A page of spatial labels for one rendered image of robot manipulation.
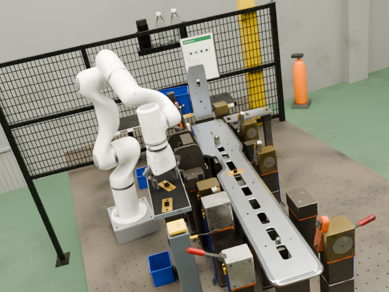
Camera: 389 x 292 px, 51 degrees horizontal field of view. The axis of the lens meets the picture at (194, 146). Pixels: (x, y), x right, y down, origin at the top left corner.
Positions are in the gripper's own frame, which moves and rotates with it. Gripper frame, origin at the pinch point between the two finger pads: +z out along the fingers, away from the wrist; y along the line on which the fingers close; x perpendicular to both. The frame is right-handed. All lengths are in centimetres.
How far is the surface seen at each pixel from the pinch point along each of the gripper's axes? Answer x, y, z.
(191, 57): 96, 87, -14
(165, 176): 6.9, 3.8, 2.6
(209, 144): 40, 50, 19
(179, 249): -26.3, -13.9, 10.1
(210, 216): -18.2, 5.7, 11.7
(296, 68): 186, 286, 69
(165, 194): -4.3, -3.7, 2.6
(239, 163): 11, 47, 19
